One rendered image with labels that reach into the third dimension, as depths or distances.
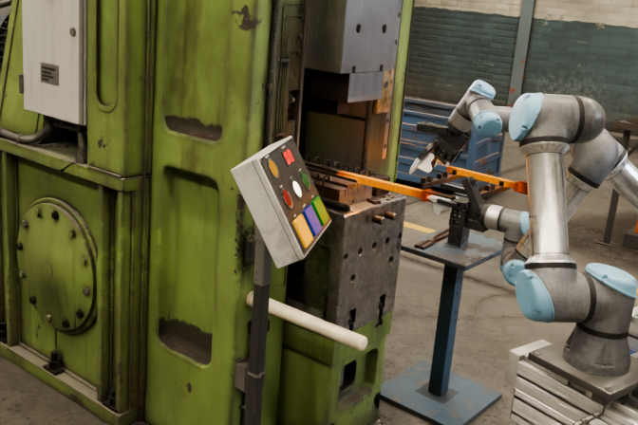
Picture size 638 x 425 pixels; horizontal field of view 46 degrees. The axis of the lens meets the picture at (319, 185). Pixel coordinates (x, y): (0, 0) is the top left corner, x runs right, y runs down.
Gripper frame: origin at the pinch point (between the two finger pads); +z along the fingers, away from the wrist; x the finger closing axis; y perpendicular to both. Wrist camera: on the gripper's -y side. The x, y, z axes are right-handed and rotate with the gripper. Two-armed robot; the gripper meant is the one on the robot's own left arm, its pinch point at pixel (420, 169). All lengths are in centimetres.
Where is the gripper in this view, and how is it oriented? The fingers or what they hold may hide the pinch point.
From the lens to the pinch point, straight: 245.8
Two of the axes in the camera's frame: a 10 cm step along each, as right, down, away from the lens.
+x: 6.1, -1.6, 7.8
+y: 6.5, 6.6, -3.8
